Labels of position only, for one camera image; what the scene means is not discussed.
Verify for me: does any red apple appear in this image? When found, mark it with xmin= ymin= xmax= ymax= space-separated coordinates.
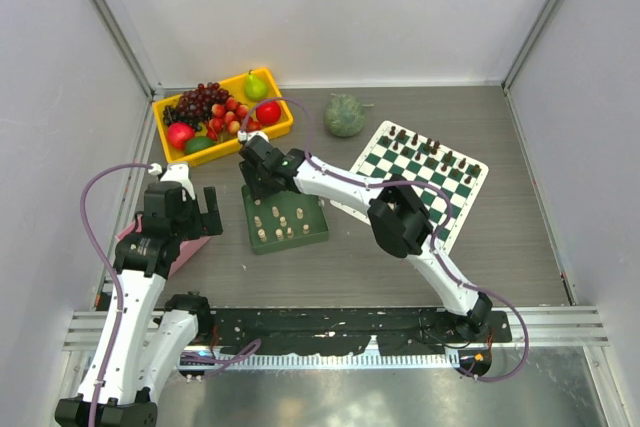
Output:
xmin=255 ymin=100 xmax=282 ymax=126

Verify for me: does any dark blue grape bunch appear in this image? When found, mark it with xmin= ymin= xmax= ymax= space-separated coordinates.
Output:
xmin=163 ymin=105 xmax=201 ymax=132

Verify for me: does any green plastic tray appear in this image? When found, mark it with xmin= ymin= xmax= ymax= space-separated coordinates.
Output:
xmin=241 ymin=183 xmax=329 ymax=255

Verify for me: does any green melon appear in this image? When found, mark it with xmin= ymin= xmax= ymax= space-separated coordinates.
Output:
xmin=324 ymin=93 xmax=373 ymax=138

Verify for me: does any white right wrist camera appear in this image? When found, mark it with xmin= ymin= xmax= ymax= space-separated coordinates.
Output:
xmin=237 ymin=130 xmax=269 ymax=144

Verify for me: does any pink plastic box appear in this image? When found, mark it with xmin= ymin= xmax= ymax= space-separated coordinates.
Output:
xmin=115 ymin=221 xmax=210 ymax=276

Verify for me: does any green white chess board mat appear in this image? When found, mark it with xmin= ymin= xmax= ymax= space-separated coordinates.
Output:
xmin=350 ymin=120 xmax=489 ymax=253

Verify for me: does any green lime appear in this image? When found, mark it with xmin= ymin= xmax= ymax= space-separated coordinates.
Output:
xmin=184 ymin=136 xmax=216 ymax=155

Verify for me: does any red peach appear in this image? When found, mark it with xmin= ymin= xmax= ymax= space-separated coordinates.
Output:
xmin=167 ymin=122 xmax=196 ymax=151

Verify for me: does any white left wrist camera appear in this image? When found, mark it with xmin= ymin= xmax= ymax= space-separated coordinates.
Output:
xmin=147 ymin=162 xmax=196 ymax=200

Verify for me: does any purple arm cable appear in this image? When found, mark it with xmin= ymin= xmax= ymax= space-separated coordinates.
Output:
xmin=237 ymin=96 xmax=530 ymax=383
xmin=79 ymin=161 xmax=161 ymax=427

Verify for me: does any dark red grape bunch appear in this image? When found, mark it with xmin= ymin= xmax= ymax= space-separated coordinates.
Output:
xmin=176 ymin=82 xmax=231 ymax=122

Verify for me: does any red cherry cluster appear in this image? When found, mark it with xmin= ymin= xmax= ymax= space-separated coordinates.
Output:
xmin=205 ymin=97 xmax=262 ymax=142

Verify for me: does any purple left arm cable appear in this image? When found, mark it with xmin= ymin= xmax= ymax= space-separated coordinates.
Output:
xmin=79 ymin=161 xmax=161 ymax=427

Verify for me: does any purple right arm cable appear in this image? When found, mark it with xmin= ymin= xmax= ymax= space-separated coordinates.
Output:
xmin=237 ymin=96 xmax=530 ymax=383

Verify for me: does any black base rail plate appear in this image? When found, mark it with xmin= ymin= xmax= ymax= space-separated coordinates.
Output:
xmin=177 ymin=304 xmax=511 ymax=358

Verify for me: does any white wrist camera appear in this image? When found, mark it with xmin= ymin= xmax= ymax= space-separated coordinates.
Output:
xmin=237 ymin=130 xmax=269 ymax=144
xmin=147 ymin=162 xmax=196 ymax=200

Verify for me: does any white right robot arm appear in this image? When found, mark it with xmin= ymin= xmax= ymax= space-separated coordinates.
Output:
xmin=238 ymin=131 xmax=492 ymax=341

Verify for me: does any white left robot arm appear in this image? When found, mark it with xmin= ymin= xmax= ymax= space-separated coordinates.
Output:
xmin=54 ymin=181 xmax=223 ymax=426

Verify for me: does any green pear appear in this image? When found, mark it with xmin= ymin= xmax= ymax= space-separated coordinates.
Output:
xmin=244 ymin=70 xmax=269 ymax=102

